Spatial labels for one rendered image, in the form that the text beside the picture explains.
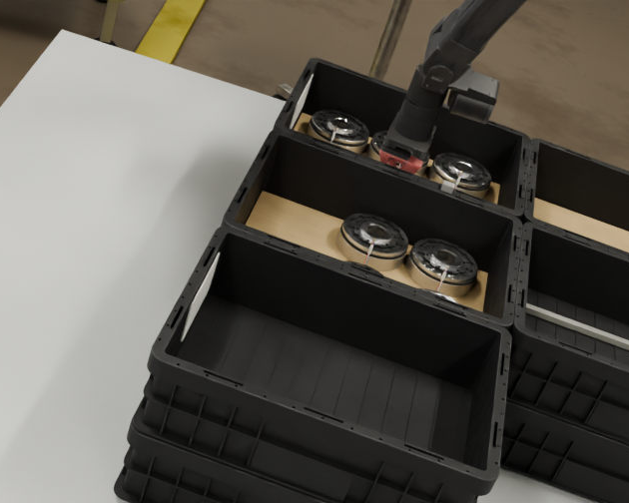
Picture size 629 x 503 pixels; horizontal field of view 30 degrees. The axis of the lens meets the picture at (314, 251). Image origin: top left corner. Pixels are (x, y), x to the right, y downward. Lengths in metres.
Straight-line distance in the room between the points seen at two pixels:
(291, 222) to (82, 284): 0.32
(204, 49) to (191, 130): 2.01
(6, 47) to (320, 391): 2.58
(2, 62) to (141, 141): 1.71
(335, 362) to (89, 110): 0.84
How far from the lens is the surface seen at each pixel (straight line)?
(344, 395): 1.48
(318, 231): 1.77
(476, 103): 1.79
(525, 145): 2.02
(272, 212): 1.77
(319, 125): 1.99
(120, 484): 1.44
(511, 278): 1.64
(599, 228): 2.10
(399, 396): 1.52
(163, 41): 4.11
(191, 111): 2.26
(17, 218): 1.85
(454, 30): 1.68
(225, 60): 4.16
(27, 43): 3.94
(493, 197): 2.04
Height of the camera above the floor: 1.75
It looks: 32 degrees down
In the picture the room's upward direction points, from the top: 20 degrees clockwise
